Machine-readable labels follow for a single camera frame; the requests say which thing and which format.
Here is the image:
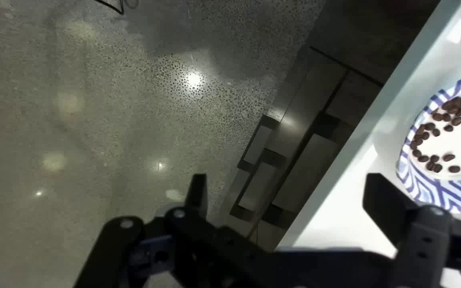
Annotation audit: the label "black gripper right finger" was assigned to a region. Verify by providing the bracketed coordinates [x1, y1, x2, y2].
[362, 171, 455, 288]

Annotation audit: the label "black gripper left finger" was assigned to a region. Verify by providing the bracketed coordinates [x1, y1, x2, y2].
[76, 173, 221, 288]

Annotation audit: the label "blue white plate with beans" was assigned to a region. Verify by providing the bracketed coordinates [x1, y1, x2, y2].
[396, 70, 461, 216]

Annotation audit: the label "coffee beans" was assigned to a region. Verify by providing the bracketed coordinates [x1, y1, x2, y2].
[409, 94, 461, 174]

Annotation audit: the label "dark cabinet with handles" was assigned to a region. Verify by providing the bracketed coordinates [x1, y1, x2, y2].
[229, 0, 441, 253]

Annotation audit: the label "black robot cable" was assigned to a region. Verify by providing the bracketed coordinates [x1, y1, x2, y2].
[96, 0, 141, 17]

